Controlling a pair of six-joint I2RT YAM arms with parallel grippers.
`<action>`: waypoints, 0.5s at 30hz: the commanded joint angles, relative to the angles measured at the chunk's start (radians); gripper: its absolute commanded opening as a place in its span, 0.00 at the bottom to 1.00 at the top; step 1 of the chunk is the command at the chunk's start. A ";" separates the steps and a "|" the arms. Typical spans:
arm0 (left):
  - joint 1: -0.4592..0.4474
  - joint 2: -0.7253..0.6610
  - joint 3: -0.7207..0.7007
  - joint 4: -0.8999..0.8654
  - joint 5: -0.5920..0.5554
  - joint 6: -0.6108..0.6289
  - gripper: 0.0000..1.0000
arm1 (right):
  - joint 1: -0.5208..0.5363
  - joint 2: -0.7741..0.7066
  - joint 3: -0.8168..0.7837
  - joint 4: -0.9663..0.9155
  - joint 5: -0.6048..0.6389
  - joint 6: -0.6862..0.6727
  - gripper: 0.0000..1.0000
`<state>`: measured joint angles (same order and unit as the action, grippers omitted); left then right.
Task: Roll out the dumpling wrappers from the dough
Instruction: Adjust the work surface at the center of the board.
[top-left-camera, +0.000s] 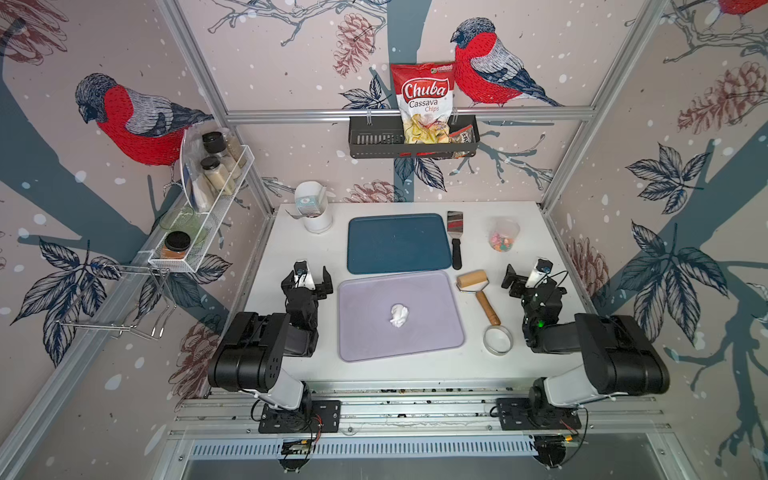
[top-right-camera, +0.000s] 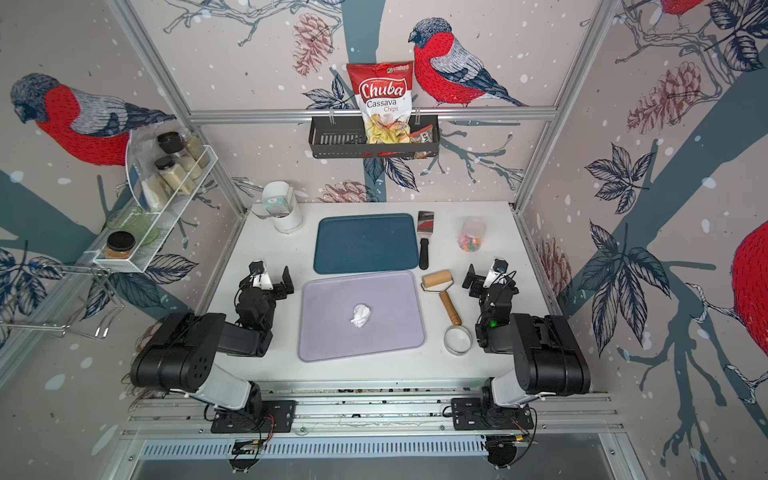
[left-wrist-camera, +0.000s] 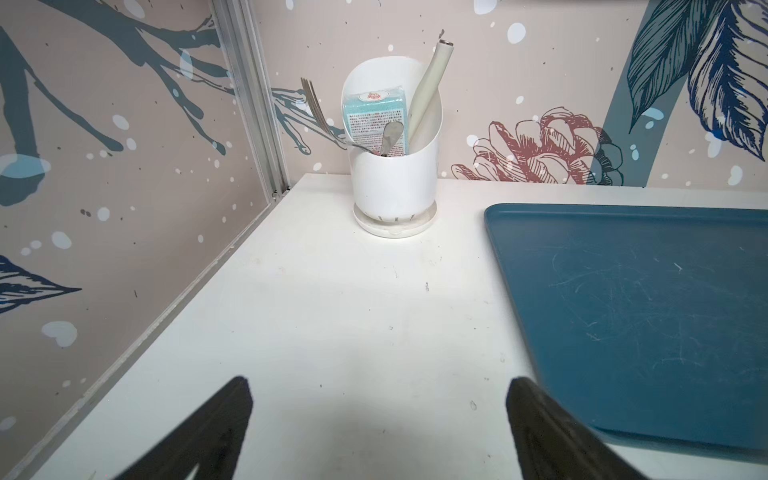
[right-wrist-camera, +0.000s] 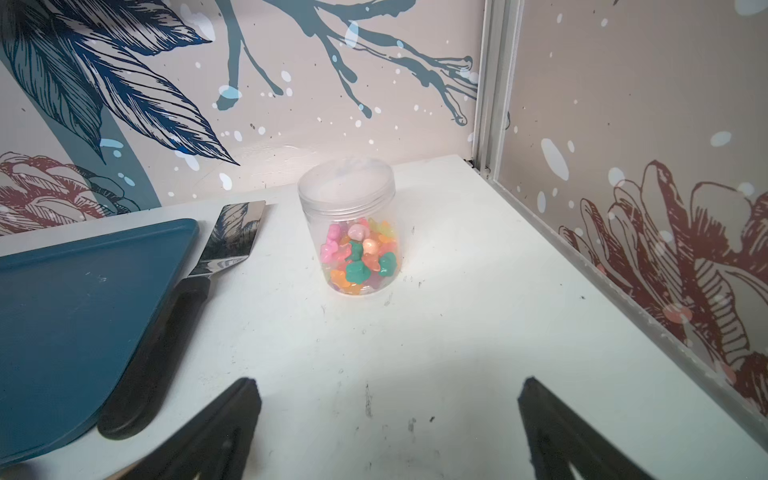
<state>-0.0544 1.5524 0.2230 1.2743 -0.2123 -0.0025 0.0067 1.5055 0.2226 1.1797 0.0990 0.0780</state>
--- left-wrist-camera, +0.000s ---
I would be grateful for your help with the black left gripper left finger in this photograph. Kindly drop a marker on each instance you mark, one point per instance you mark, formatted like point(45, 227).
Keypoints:
point(206, 445)

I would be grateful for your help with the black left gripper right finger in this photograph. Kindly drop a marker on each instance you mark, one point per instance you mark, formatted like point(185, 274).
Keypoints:
point(552, 444)

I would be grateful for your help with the teal plastic tray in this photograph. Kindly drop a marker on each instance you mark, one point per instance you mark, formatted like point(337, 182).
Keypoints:
point(647, 324)

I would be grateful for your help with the white utensil holder cup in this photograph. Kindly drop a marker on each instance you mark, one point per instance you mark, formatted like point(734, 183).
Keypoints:
point(395, 197)

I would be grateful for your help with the silver spoon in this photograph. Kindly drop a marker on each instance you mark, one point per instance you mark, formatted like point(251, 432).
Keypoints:
point(392, 132)

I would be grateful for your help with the teal paper carton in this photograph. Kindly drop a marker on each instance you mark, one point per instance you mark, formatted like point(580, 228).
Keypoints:
point(366, 115)

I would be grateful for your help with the cream utensil handle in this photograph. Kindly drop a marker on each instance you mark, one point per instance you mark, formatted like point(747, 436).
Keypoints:
point(429, 84)

